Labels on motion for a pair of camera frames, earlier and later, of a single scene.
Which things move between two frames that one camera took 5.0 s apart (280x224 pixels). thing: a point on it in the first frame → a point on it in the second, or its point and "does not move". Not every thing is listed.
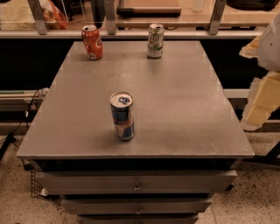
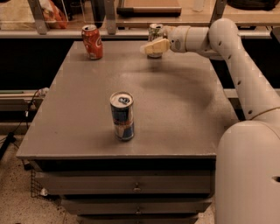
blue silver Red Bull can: [122, 109] does not move
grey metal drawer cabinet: [186, 145] does not move
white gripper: [270, 48] → [177, 38]
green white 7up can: [155, 44] does not move
